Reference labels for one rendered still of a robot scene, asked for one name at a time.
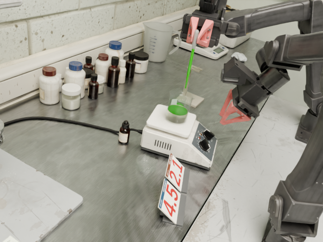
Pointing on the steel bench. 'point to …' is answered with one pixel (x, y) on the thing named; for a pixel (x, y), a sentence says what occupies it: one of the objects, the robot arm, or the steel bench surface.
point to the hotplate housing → (174, 146)
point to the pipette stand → (193, 94)
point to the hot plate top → (159, 122)
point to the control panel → (202, 140)
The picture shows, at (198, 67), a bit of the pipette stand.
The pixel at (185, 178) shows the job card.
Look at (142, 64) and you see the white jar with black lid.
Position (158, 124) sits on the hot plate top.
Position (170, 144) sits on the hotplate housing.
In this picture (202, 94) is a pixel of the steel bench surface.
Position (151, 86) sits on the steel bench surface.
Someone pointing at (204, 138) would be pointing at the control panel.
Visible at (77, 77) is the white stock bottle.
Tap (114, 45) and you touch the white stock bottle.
